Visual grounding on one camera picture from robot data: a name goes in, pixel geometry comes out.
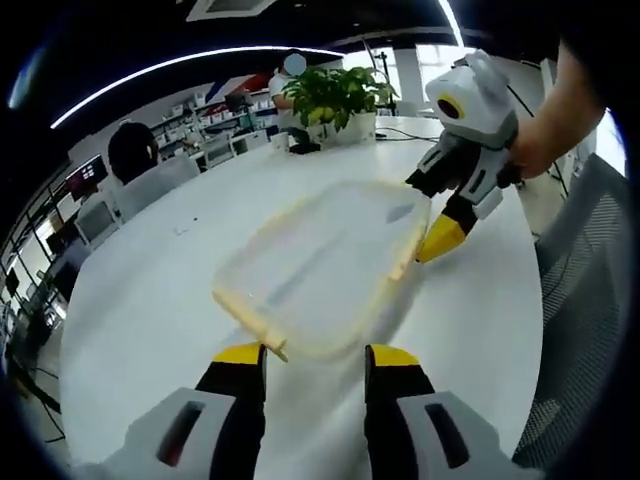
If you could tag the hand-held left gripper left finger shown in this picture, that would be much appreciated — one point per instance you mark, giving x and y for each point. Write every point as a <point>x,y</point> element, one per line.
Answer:
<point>235,410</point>

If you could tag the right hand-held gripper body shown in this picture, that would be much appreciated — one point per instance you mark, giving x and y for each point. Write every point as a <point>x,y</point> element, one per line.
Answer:
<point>480,100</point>

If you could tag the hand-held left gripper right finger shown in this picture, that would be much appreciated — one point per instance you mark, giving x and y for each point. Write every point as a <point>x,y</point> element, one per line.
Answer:
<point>395,410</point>

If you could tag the clear lid with yellow buckles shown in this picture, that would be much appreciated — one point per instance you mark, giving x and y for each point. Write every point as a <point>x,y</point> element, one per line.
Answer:
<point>325,265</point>

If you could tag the person's right hand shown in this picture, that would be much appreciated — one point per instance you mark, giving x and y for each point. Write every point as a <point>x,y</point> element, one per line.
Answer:
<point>532,152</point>

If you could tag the white plant pot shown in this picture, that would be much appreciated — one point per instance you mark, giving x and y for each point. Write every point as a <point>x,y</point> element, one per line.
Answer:
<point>350,129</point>

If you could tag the black tripod stand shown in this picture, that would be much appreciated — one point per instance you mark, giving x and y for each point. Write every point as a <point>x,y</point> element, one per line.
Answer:
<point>382,70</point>

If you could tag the green potted plant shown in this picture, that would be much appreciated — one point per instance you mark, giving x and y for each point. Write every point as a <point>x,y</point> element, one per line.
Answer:
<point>335,92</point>

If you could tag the grey mesh chair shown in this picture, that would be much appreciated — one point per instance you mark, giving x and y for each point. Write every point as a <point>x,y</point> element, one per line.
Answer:
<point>580,310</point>

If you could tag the white office chair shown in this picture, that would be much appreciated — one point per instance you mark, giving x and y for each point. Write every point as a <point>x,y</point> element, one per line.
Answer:
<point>97,222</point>

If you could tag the ceiling air vent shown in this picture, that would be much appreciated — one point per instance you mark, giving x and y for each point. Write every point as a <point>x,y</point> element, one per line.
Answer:
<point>227,7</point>

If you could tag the desktop monitor with red screen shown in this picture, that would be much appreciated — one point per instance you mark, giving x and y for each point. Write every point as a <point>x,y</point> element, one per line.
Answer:
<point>87,175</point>

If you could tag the long curved ceiling light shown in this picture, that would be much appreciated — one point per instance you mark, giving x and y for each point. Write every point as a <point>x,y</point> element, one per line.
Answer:
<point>175,65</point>

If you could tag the wall shelves with white boxes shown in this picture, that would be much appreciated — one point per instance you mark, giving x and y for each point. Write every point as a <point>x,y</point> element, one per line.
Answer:
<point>215,117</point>

